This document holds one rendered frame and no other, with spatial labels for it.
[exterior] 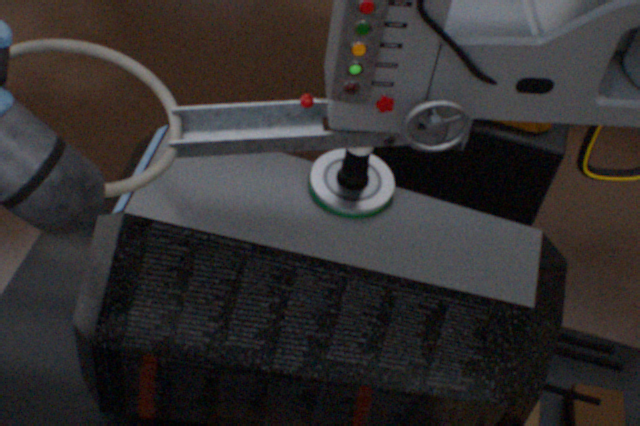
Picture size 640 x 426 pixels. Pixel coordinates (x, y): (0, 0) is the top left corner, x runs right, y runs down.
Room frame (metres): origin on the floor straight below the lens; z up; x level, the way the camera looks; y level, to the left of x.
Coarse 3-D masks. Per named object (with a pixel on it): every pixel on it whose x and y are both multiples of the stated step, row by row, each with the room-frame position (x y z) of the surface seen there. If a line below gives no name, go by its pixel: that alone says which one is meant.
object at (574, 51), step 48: (480, 0) 1.62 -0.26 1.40; (528, 0) 1.63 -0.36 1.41; (576, 0) 1.58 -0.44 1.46; (624, 0) 1.55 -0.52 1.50; (480, 48) 1.49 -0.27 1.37; (528, 48) 1.51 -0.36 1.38; (576, 48) 1.52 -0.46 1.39; (432, 96) 1.48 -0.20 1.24; (480, 96) 1.50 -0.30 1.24; (528, 96) 1.51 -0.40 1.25; (576, 96) 1.53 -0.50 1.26; (624, 96) 1.58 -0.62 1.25
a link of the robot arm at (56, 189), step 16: (64, 160) 0.76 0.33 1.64; (80, 160) 0.78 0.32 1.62; (48, 176) 0.73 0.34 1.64; (64, 176) 0.74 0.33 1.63; (80, 176) 0.76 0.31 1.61; (96, 176) 0.79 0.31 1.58; (32, 192) 0.89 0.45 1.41; (48, 192) 0.72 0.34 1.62; (64, 192) 0.73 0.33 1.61; (80, 192) 0.75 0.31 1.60; (96, 192) 0.77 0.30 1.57; (16, 208) 0.71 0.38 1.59; (32, 208) 0.71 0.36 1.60; (48, 208) 0.71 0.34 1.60; (64, 208) 0.72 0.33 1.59; (80, 208) 0.74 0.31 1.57; (96, 208) 0.77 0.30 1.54; (32, 224) 0.72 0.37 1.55; (48, 224) 0.71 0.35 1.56; (64, 224) 0.73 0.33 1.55; (80, 224) 0.74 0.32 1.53
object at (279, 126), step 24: (192, 120) 1.53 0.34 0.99; (216, 120) 1.54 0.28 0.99; (240, 120) 1.55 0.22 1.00; (264, 120) 1.56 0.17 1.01; (288, 120) 1.56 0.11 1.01; (312, 120) 1.57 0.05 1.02; (168, 144) 1.42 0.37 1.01; (192, 144) 1.43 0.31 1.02; (216, 144) 1.44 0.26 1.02; (240, 144) 1.45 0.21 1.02; (264, 144) 1.45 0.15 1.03; (288, 144) 1.46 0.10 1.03; (312, 144) 1.47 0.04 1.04; (336, 144) 1.48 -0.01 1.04; (360, 144) 1.49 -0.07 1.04; (384, 144) 1.50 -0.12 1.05
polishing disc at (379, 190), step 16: (320, 160) 1.60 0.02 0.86; (336, 160) 1.61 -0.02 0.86; (320, 176) 1.55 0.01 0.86; (384, 176) 1.58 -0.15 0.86; (320, 192) 1.49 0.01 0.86; (336, 192) 1.50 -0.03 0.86; (352, 192) 1.51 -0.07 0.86; (368, 192) 1.52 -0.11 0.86; (384, 192) 1.53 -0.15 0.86; (336, 208) 1.45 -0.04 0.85; (352, 208) 1.46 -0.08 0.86; (368, 208) 1.47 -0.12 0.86
